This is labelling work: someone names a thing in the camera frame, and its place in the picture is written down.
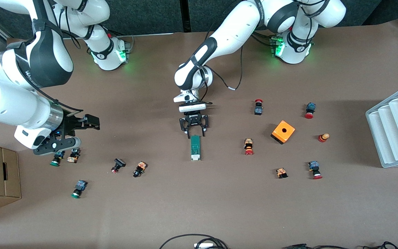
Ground red push button blue block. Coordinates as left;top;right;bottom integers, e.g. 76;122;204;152
308;161;323;180
304;102;316;119

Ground green load switch white lever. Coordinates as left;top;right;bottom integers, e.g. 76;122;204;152
190;135;201;162

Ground white ridged plastic tray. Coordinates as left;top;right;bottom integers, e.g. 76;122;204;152
365;82;398;168

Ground black cable bundle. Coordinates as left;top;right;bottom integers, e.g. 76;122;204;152
282;241;398;249

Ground green push button blue block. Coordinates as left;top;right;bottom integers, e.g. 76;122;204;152
70;180;88;199
50;151;65;167

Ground black square button red base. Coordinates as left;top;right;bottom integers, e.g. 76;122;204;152
111;158;126;174

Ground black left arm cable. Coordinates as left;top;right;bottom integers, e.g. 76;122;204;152
204;45;244;91

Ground orange button enclosure box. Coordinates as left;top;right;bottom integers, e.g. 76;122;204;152
271;120;296;145

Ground black looped cable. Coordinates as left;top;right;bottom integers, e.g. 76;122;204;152
159;234;229;249

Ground black push button orange block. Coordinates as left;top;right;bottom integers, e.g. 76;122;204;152
132;161;148;178

